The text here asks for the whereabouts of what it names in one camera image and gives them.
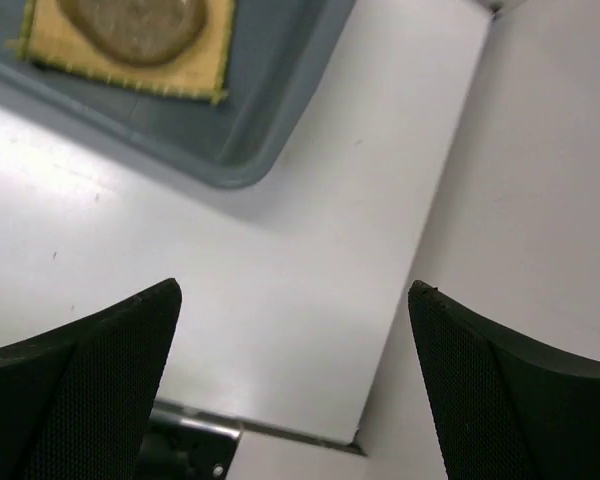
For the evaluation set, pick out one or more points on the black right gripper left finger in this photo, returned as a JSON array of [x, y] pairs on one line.
[[75, 401]]

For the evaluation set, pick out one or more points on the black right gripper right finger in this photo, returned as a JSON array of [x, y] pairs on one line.
[[505, 406]]

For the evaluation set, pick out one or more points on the yellow woven placemat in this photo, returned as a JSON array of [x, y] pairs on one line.
[[46, 36]]

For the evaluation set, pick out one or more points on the clear glass plate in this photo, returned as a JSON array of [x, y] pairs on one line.
[[139, 33]]

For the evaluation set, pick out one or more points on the grey plastic bin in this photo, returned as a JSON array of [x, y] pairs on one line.
[[279, 52]]

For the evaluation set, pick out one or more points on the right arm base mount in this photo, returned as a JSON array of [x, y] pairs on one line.
[[186, 443]]

